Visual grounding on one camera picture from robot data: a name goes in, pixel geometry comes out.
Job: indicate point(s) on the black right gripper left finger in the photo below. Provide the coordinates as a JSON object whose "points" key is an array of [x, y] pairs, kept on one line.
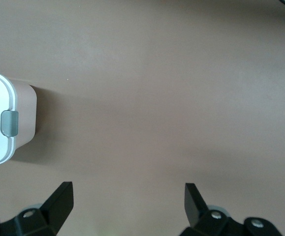
{"points": [[56, 206]]}

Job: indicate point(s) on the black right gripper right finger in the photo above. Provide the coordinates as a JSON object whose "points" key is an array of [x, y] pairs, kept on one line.
{"points": [[196, 211]]}

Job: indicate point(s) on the pink translucent plastic box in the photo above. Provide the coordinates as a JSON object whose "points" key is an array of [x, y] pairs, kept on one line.
{"points": [[26, 110]]}

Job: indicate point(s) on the brown table cover sheet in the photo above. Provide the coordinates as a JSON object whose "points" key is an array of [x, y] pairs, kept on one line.
{"points": [[157, 98]]}

